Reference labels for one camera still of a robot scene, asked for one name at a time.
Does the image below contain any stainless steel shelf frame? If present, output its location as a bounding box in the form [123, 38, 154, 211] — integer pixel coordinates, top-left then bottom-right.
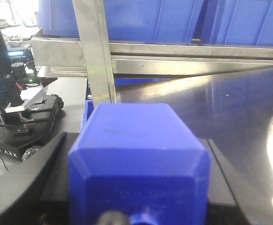
[31, 0, 273, 103]

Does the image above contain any blue bin upper left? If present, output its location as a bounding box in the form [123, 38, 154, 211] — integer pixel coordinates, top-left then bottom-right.
[38, 0, 204, 44]

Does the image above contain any blue block part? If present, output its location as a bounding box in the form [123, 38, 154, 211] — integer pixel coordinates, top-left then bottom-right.
[68, 103, 211, 225]

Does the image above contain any blue bin upper right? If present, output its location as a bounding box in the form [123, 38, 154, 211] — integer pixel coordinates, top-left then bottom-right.
[198, 0, 273, 46]

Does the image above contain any blue bin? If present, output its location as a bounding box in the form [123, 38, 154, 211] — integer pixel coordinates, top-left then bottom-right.
[38, 0, 204, 44]
[198, 0, 273, 46]

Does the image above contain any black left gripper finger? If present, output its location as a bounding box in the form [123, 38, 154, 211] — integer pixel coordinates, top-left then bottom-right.
[0, 132, 67, 219]

